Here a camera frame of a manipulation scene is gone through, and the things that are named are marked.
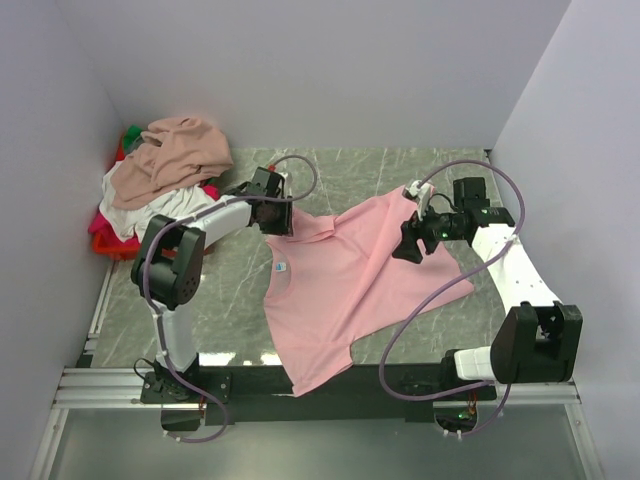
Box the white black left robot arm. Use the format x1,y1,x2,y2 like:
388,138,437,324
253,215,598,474
131,166,293,402

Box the beige t shirt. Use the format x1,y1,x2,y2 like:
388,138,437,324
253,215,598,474
110,117,234,210

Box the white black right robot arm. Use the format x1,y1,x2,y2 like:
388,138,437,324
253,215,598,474
392,177,583,399

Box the aluminium frame rail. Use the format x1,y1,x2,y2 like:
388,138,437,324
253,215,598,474
30,263,602,479

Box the magenta t shirt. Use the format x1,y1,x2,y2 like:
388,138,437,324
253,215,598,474
89,186,220,246

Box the black base beam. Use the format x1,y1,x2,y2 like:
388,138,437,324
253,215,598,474
139,362,501,436

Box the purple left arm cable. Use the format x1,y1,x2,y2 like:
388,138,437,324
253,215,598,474
137,154,317,444

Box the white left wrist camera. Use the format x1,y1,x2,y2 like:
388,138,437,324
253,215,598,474
266,165,288,198

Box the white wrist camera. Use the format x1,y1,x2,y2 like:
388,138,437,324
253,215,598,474
266,165,288,198
402,180,434,219

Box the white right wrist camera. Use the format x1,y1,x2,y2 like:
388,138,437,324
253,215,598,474
402,180,434,219

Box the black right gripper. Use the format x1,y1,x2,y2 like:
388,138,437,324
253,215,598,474
392,198,465,264

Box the green garment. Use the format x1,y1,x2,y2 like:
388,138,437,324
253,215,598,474
121,125,143,150

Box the red plastic basket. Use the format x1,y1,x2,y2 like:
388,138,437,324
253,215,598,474
88,131,140,261

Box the pink t shirt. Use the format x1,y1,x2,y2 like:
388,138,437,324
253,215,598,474
264,188,461,397

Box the white t shirt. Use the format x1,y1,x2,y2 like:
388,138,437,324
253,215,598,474
98,162,219,242

